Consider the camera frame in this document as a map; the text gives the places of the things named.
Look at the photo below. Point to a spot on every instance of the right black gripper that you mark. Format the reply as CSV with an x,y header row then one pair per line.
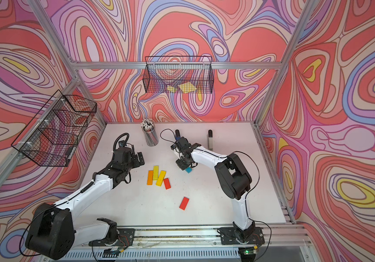
x,y
183,167

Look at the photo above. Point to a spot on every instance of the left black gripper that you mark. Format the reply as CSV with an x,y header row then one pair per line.
x,y
137,163

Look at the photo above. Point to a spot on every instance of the orange wooden block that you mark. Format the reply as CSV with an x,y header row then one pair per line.
x,y
150,177

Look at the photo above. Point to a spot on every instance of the lime yellow wooden block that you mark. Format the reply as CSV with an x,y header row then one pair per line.
x,y
155,172

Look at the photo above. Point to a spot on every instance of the golden yellow wooden block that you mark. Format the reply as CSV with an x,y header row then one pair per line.
x,y
161,178

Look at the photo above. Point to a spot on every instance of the small red wooden block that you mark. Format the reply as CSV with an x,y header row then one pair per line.
x,y
167,183

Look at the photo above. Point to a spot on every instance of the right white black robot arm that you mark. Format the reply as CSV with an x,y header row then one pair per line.
x,y
235,181

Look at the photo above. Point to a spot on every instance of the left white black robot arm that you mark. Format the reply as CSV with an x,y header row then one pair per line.
x,y
52,232

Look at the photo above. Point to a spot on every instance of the blue stapler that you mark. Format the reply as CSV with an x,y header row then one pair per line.
x,y
177,134

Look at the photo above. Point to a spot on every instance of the beige stapler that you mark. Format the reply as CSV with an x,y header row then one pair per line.
x,y
210,140

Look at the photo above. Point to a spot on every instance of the metal mesh pencil cup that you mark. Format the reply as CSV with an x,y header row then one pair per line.
x,y
148,128

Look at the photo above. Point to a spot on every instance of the yellow sticky notes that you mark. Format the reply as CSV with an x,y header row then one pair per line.
x,y
187,87

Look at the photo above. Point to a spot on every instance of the red wooden block front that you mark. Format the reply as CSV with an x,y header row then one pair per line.
x,y
184,203

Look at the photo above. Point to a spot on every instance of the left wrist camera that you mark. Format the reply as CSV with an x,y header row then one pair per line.
x,y
122,143

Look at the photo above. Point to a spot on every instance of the black wire basket back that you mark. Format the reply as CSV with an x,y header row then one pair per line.
x,y
161,71

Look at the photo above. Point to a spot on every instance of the black wire basket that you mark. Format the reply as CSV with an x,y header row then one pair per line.
x,y
161,71
51,137

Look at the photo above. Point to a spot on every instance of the black wire basket left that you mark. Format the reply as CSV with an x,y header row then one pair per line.
x,y
51,137

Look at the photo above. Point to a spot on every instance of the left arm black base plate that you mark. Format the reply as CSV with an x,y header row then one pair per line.
x,y
123,238

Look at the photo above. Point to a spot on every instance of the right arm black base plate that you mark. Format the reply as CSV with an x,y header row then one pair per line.
x,y
234,236

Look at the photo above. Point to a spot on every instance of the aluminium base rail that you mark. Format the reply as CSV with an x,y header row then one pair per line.
x,y
283,243

